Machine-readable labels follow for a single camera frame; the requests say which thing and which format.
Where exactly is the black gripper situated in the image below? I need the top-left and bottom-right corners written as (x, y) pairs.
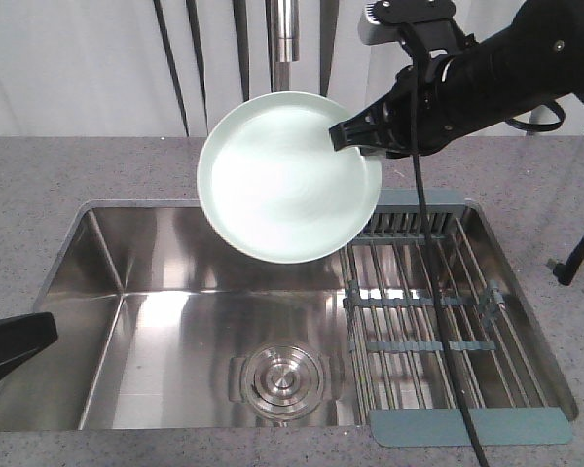
top-left (328, 62), bottom-right (468, 160)

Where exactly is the round steel sink drain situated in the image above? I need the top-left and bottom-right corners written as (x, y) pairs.
top-left (228, 341), bottom-right (343, 422)

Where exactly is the grey over-sink drying rack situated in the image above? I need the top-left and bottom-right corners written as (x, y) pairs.
top-left (340, 190), bottom-right (577, 448)

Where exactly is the black camera cable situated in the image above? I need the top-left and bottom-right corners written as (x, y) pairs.
top-left (403, 28), bottom-right (492, 467)

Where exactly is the light green round plate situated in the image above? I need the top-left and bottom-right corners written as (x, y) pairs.
top-left (197, 91), bottom-right (382, 264)

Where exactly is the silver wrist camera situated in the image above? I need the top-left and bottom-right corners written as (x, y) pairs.
top-left (357, 0), bottom-right (456, 46)

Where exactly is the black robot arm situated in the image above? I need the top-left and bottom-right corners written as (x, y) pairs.
top-left (329, 1), bottom-right (584, 159)

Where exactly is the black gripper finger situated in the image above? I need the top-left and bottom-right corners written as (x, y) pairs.
top-left (0, 312), bottom-right (58, 381)

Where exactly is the chrome kitchen faucet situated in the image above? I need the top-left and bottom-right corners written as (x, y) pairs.
top-left (266, 0), bottom-right (300, 92)

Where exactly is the stainless steel sink basin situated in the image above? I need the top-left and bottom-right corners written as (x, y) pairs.
top-left (0, 198), bottom-right (580, 432)

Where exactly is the white pleated curtain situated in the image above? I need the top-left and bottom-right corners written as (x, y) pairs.
top-left (0, 0), bottom-right (584, 139)

